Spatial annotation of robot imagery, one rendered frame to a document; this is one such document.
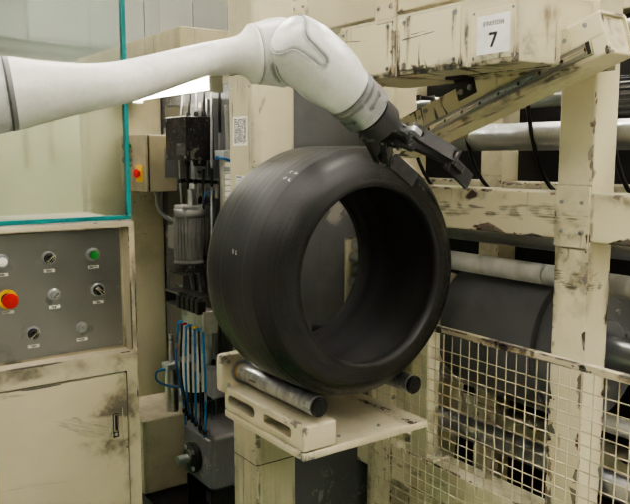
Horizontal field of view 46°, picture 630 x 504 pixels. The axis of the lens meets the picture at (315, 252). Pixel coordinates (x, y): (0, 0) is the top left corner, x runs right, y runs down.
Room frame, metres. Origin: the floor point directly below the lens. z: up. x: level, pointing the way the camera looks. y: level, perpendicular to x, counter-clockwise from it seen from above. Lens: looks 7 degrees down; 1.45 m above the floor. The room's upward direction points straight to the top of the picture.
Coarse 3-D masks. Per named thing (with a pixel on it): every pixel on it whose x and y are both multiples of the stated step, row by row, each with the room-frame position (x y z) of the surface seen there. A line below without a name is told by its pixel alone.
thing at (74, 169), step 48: (0, 0) 1.91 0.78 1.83; (48, 0) 1.98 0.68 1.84; (96, 0) 2.05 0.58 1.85; (0, 48) 1.90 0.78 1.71; (48, 48) 1.97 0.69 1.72; (96, 48) 2.05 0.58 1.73; (0, 144) 1.90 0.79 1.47; (48, 144) 1.97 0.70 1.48; (96, 144) 2.04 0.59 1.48; (0, 192) 1.89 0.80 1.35; (48, 192) 1.96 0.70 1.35; (96, 192) 2.04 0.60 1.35
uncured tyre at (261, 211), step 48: (240, 192) 1.68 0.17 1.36; (288, 192) 1.56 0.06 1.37; (336, 192) 1.59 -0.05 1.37; (384, 192) 1.94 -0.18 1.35; (432, 192) 1.80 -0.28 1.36; (240, 240) 1.58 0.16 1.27; (288, 240) 1.52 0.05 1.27; (384, 240) 2.00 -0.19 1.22; (432, 240) 1.76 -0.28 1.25; (240, 288) 1.55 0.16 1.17; (288, 288) 1.52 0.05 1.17; (384, 288) 1.99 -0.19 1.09; (432, 288) 1.77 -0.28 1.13; (240, 336) 1.62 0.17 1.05; (288, 336) 1.52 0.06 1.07; (336, 336) 1.93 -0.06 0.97; (384, 336) 1.89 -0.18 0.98; (336, 384) 1.60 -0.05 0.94
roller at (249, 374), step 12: (240, 372) 1.82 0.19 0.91; (252, 372) 1.78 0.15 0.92; (264, 372) 1.77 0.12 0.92; (252, 384) 1.77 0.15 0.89; (264, 384) 1.72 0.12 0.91; (276, 384) 1.69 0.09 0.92; (288, 384) 1.67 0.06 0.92; (276, 396) 1.68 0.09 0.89; (288, 396) 1.64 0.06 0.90; (300, 396) 1.61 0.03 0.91; (312, 396) 1.59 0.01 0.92; (300, 408) 1.60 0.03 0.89; (312, 408) 1.57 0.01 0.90; (324, 408) 1.58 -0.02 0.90
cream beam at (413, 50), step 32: (480, 0) 1.64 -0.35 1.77; (512, 0) 1.57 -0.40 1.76; (544, 0) 1.60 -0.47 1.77; (576, 0) 1.66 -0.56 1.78; (352, 32) 2.00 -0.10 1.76; (384, 32) 1.89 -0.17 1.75; (416, 32) 1.80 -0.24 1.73; (448, 32) 1.72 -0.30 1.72; (512, 32) 1.57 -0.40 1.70; (544, 32) 1.60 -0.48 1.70; (384, 64) 1.89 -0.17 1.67; (416, 64) 1.80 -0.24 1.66; (448, 64) 1.71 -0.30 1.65; (480, 64) 1.64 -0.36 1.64; (512, 64) 1.61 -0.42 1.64; (544, 64) 1.61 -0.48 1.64
